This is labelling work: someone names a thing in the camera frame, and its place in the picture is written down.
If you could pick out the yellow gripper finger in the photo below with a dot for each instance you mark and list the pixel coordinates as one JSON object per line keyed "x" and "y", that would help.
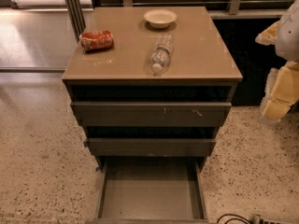
{"x": 268, "y": 36}
{"x": 281, "y": 91}

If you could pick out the clear plastic water bottle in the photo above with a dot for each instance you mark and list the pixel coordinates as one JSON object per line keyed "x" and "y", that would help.
{"x": 162, "y": 53}

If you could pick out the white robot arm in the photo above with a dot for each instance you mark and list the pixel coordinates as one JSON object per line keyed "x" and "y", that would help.
{"x": 287, "y": 40}

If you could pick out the grey drawer cabinet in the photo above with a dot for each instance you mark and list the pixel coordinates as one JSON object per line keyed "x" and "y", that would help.
{"x": 201, "y": 69}

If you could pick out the open bottom drawer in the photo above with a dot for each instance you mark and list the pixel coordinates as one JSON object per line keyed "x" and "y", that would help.
{"x": 142, "y": 190}

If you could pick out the middle drawer front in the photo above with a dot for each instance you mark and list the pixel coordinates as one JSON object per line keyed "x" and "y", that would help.
{"x": 151, "y": 147}

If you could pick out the top drawer front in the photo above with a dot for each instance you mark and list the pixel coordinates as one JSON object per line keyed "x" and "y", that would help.
{"x": 150, "y": 114}

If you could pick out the white bowl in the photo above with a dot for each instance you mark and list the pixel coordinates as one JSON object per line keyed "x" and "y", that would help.
{"x": 160, "y": 18}

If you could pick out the crushed red snack bag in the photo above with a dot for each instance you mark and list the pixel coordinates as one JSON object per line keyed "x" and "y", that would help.
{"x": 97, "y": 40}

